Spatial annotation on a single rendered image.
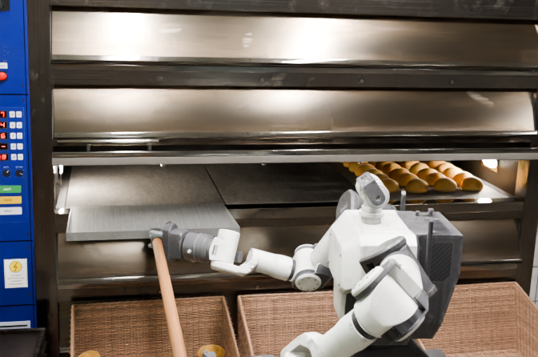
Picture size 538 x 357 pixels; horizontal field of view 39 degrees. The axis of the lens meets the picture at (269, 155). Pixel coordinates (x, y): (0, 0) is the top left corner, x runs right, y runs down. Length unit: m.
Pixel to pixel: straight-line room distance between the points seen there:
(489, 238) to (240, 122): 1.13
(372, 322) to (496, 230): 1.77
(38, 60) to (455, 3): 1.48
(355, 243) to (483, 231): 1.36
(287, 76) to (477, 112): 0.76
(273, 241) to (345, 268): 1.01
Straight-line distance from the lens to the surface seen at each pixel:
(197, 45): 2.63
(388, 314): 1.46
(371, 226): 1.91
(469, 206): 3.07
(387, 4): 2.80
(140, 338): 2.84
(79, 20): 2.63
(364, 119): 2.80
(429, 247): 1.86
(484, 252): 3.15
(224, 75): 2.66
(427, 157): 2.77
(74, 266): 2.78
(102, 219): 2.64
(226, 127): 2.67
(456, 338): 3.15
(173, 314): 1.86
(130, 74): 2.63
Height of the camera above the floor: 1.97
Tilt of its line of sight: 12 degrees down
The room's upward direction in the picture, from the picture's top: 2 degrees clockwise
